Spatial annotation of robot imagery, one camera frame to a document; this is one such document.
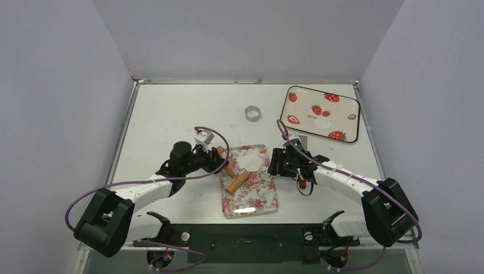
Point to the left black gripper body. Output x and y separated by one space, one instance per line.
201 160

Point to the metal spatula wooden handle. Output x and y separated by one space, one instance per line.
303 140

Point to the white dough piece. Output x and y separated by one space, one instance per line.
250 162

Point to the floral pattern tray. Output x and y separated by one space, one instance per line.
257 195

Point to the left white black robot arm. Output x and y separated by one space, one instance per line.
115 217

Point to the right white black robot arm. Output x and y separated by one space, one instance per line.
387 214

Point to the flat round dumpling wrapper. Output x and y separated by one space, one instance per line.
323 123

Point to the strawberry pattern tray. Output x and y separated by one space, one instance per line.
303 106

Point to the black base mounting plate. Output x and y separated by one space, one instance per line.
254 243

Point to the aluminium front rail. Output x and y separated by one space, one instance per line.
108 237

